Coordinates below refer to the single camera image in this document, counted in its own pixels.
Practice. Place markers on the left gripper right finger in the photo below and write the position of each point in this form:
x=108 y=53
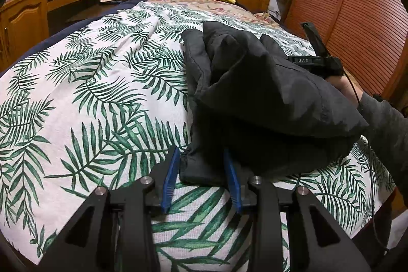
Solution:
x=316 y=241

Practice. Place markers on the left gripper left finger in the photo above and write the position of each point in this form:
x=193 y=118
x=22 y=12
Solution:
x=114 y=226

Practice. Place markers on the black jacket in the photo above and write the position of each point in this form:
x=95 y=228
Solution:
x=252 y=106

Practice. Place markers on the person right hand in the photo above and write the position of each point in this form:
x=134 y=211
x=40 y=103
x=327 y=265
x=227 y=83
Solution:
x=349 y=88

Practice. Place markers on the wooden louvered wardrobe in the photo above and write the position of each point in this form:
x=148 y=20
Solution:
x=369 y=36

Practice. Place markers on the floral pillow cover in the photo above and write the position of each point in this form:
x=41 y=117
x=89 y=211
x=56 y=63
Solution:
x=223 y=8

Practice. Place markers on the palm leaf bedspread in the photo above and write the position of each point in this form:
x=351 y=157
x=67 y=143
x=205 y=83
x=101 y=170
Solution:
x=103 y=105

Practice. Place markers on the wooden desk cabinet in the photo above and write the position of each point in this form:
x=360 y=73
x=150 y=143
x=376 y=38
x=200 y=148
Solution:
x=24 y=24

